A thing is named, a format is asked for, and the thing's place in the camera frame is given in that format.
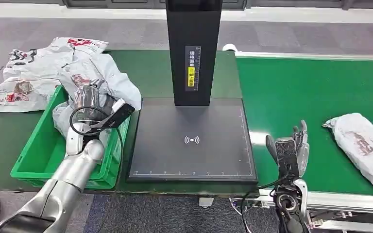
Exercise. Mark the green plastic crate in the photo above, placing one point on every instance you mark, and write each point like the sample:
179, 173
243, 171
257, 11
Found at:
35, 154

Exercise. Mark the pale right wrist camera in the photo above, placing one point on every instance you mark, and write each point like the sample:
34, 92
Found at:
303, 193

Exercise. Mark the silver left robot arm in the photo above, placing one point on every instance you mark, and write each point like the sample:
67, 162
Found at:
67, 180

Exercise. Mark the grey parcel bag red print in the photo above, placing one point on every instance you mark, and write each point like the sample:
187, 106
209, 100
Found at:
83, 42

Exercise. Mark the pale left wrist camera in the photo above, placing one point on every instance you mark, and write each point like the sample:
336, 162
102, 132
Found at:
74, 141

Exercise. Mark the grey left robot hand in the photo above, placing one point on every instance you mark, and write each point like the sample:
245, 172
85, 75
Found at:
119, 114

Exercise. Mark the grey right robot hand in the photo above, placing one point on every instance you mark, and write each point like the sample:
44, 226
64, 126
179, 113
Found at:
286, 157

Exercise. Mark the silver conveyor frame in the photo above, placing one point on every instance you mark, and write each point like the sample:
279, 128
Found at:
334, 201

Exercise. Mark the rolled grey parcel bag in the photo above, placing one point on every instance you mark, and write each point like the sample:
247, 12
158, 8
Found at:
363, 148

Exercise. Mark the large grey parcel bag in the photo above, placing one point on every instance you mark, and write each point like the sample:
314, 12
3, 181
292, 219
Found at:
28, 77

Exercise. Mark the green conveyor belt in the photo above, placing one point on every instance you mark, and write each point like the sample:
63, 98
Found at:
286, 90

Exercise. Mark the black and yellow label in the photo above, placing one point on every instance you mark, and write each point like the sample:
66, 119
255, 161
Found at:
193, 58

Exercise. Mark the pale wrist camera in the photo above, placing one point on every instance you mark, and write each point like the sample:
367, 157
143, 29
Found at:
74, 141
303, 193

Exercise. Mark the black scanner base plate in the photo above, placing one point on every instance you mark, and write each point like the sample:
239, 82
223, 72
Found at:
189, 157

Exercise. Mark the white table foot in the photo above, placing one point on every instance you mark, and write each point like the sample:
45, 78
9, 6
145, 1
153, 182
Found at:
206, 202

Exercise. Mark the black scanner column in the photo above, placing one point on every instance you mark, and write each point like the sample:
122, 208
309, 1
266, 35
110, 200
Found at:
193, 29

